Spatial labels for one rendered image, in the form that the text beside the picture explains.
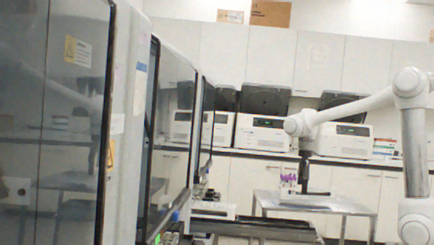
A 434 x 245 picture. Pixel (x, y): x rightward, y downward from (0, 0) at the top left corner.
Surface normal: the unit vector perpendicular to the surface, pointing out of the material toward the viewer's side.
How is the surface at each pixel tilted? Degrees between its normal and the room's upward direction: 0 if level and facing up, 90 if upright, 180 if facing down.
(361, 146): 90
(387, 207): 90
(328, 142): 90
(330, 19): 90
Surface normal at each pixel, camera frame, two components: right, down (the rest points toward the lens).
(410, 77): -0.50, -0.10
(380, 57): 0.01, 0.05
